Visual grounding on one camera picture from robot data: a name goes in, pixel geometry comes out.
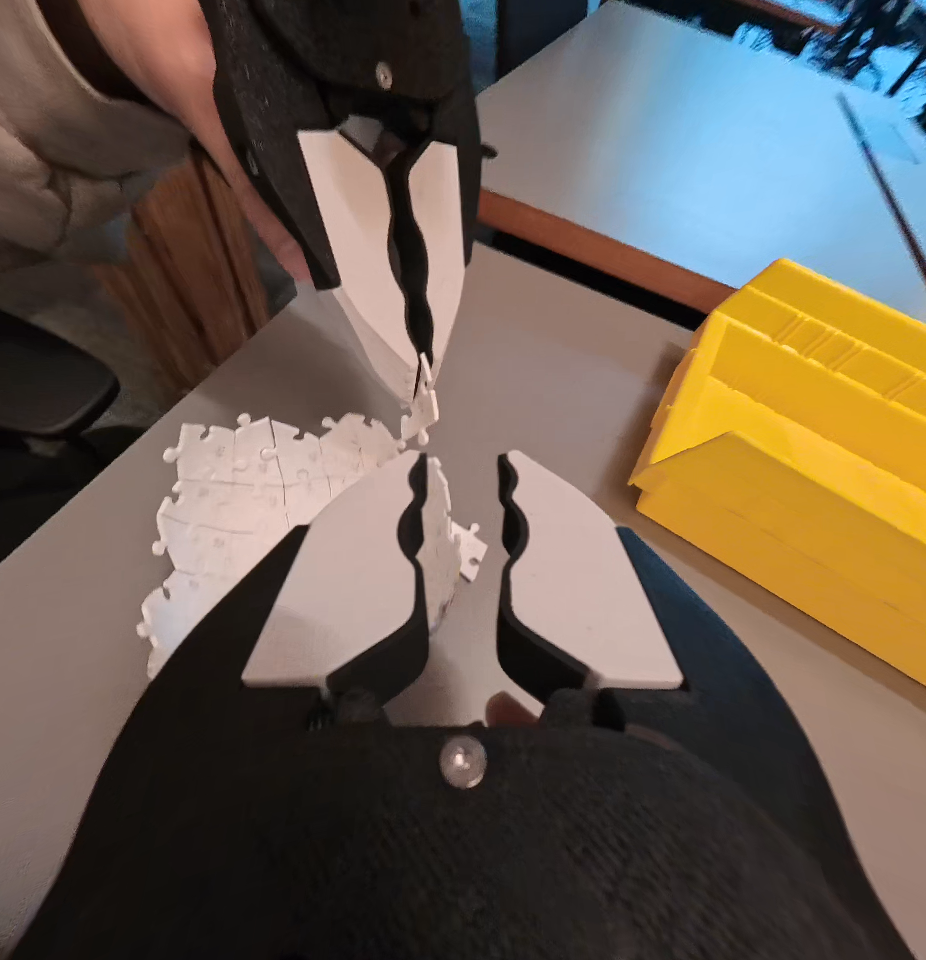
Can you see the person's left forearm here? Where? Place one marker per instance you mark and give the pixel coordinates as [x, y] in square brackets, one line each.
[155, 52]

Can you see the thin dark rod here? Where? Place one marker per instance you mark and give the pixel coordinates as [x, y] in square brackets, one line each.
[894, 199]

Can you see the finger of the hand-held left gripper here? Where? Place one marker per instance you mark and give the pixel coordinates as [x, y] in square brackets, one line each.
[354, 240]
[444, 225]

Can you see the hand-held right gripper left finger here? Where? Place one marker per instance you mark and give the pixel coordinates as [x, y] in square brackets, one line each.
[335, 585]

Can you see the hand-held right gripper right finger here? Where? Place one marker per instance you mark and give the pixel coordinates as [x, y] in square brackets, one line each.
[590, 600]

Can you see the single white puzzle piece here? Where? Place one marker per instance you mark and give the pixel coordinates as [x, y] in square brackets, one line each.
[425, 409]

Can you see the dark furniture legs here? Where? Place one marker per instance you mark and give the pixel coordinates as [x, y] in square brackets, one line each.
[868, 37]

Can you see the white partly built puzzle ball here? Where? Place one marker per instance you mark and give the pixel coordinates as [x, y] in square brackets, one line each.
[237, 510]

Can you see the brown wooden panel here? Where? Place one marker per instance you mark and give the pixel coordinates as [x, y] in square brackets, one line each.
[185, 300]

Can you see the person's left hand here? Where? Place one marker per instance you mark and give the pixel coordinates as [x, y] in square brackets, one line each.
[271, 232]

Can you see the dark blue chair back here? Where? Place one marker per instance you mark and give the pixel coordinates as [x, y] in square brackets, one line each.
[541, 30]

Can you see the yellow plastic storage bin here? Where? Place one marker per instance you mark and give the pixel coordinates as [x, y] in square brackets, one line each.
[800, 465]

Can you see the black office chair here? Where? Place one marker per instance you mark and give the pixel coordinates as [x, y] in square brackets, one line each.
[35, 375]

